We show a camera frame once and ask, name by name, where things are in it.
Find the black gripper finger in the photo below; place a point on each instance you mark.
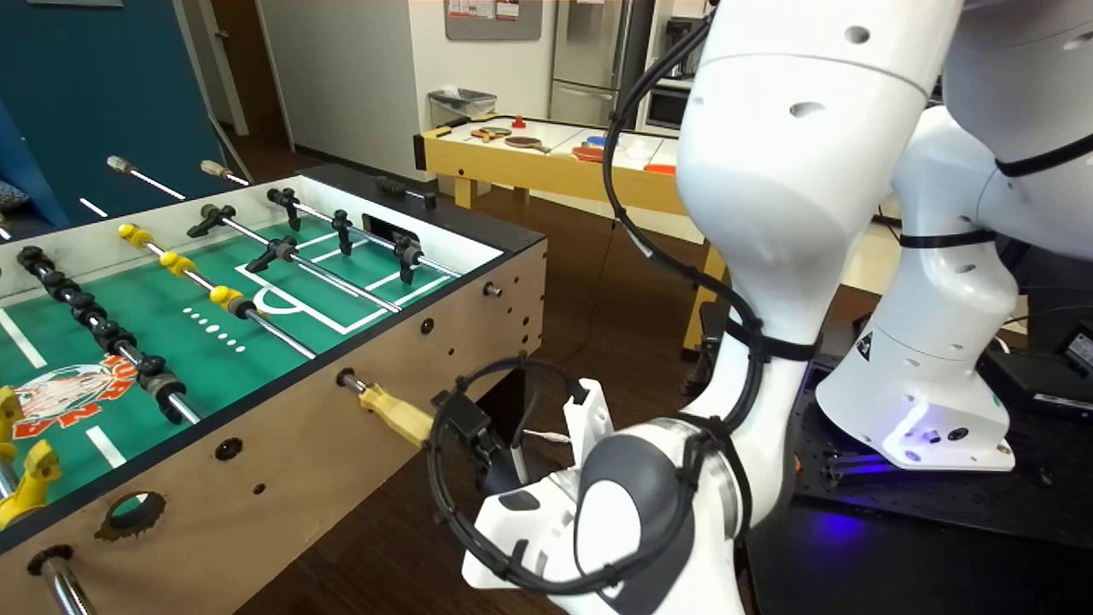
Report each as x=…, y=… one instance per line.
x=467, y=452
x=463, y=412

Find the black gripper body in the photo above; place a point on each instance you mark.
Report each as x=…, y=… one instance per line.
x=509, y=446

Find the yellow three-player foosball rod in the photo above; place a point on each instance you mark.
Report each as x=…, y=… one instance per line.
x=395, y=412

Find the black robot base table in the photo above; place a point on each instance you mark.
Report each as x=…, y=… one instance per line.
x=911, y=535

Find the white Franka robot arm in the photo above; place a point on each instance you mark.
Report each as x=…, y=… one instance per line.
x=796, y=207

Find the black goalie foosball rod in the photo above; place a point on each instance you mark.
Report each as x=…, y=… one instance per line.
x=344, y=226

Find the black two-player foosball rod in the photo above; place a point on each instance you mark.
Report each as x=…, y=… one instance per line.
x=211, y=215

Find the black five-player foosball rod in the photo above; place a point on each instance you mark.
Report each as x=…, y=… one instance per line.
x=96, y=325

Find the wooden foosball table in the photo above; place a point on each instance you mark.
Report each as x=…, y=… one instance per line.
x=286, y=456

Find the yellow wooden workbench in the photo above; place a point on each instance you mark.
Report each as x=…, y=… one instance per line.
x=549, y=173

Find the small red object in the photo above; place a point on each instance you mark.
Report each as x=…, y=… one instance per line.
x=516, y=122

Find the blue and red items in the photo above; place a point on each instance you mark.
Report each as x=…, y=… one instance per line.
x=595, y=147

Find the dark kitchen appliance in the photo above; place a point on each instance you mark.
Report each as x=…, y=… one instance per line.
x=672, y=106

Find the stainless steel fridge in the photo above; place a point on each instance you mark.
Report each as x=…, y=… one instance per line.
x=586, y=54

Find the grey notice board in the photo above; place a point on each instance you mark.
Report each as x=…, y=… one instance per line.
x=494, y=20

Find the dark brown door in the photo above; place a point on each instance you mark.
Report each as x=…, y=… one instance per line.
x=249, y=69

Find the teal upright panel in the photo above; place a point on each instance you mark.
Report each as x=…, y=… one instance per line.
x=104, y=81

